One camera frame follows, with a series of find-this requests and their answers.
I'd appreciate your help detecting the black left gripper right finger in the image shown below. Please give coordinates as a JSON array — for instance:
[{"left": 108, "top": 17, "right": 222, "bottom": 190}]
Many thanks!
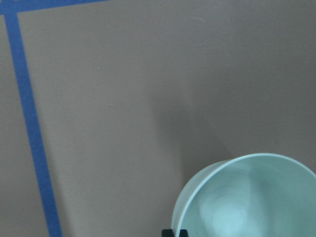
[{"left": 179, "top": 229, "right": 189, "bottom": 237}]

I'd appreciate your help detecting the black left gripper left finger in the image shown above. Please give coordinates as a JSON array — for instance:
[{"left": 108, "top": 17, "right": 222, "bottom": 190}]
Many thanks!
[{"left": 161, "top": 229, "right": 174, "bottom": 237}]

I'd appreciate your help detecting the green plastic bowl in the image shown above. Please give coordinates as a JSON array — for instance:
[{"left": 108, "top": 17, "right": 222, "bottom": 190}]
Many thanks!
[{"left": 171, "top": 154, "right": 316, "bottom": 237}]

